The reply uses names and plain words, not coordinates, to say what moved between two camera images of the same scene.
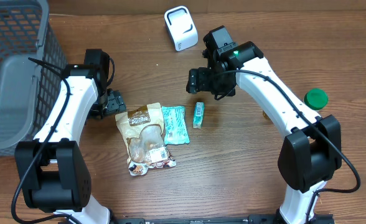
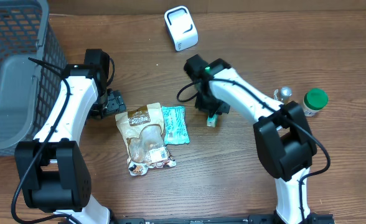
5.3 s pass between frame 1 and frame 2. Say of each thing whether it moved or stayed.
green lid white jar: stayed
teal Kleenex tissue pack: moved
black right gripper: moved
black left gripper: stayed
